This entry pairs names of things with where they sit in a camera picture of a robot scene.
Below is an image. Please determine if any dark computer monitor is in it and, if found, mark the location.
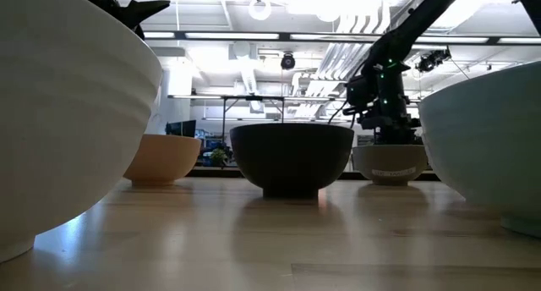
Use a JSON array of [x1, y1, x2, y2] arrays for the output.
[[165, 119, 198, 139]]

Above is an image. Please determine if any green potted plant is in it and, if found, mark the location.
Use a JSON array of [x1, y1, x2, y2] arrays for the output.
[[210, 147, 230, 169]]

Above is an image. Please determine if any black overhead camera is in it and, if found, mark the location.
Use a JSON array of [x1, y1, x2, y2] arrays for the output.
[[280, 52, 297, 71]]

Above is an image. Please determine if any white ring lamp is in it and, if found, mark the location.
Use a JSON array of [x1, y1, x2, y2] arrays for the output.
[[247, 0, 273, 22]]

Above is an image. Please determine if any mint green bowl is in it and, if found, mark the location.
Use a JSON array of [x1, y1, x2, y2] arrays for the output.
[[418, 61, 541, 239]]

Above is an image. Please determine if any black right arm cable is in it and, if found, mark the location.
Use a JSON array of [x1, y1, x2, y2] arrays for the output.
[[327, 99, 352, 125]]

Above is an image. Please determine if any black bowl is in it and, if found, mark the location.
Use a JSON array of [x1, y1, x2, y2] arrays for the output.
[[229, 123, 355, 200]]

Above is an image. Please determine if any black clamped camera device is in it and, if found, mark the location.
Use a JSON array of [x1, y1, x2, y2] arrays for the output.
[[414, 47, 452, 74]]

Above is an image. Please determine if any black aluminium table frame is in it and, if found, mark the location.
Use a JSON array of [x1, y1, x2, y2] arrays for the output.
[[185, 166, 440, 182]]

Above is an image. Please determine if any orange bowl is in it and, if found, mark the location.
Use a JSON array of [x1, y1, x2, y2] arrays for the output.
[[123, 134, 203, 187]]

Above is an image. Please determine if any large white ribbed bowl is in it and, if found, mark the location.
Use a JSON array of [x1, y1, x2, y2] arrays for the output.
[[0, 0, 164, 265]]

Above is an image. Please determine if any black folding table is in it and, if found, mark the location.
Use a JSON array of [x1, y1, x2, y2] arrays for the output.
[[219, 94, 288, 145]]

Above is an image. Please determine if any black overhead frame beam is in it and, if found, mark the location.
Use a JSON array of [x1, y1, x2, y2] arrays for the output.
[[141, 30, 541, 46]]

